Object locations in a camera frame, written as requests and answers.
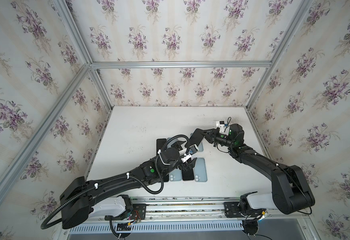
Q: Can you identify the bare black phone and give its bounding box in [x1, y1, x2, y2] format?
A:
[156, 139, 167, 153]
[185, 133, 204, 148]

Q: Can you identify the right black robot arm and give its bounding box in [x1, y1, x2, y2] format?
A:
[190, 124, 315, 215]

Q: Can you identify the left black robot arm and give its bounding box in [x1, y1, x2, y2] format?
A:
[60, 145, 199, 230]

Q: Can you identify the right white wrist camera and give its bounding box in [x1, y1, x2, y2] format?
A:
[216, 121, 228, 134]

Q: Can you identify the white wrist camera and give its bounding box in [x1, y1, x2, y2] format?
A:
[182, 145, 199, 163]
[216, 121, 228, 134]

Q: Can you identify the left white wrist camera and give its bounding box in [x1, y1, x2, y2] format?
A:
[182, 145, 199, 163]

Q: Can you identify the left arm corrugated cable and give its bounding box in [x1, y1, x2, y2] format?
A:
[40, 134, 191, 230]

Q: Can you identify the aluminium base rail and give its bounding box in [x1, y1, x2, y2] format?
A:
[59, 196, 309, 224]

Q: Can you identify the aluminium cage frame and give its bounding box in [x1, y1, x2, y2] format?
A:
[0, 0, 311, 211]

